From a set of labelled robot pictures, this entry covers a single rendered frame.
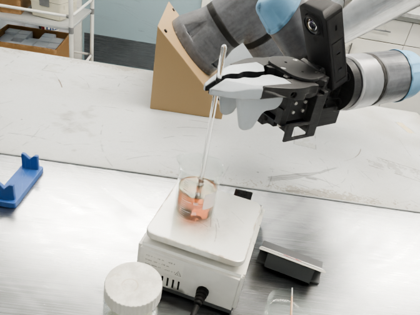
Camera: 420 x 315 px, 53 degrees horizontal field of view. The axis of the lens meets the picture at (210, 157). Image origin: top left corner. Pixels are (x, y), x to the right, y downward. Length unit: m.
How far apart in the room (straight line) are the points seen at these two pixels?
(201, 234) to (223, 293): 0.07
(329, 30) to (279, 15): 0.17
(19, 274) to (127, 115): 0.45
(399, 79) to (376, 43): 2.42
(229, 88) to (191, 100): 0.50
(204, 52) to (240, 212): 0.50
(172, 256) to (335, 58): 0.30
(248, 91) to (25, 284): 0.35
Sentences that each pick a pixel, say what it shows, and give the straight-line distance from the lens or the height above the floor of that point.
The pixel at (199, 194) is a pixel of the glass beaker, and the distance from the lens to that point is 0.48.
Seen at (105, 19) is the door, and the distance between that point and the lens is 3.53.
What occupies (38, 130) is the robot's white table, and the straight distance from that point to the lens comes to 0.86.
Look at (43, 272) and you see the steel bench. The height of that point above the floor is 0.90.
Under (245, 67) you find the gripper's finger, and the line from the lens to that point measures 0.50.
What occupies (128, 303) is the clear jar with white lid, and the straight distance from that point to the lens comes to 0.44.
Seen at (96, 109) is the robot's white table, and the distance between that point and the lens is 0.94.
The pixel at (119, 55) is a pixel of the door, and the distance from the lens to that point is 3.59.
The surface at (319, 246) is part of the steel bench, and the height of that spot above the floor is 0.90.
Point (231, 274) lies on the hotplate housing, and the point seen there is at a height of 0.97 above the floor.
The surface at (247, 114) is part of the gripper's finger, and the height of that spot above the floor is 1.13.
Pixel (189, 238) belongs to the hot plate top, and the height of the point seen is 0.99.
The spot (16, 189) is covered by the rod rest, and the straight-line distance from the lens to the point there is 0.69.
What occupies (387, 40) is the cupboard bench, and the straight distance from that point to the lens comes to 3.08.
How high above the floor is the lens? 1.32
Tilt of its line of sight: 32 degrees down
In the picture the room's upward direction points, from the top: 11 degrees clockwise
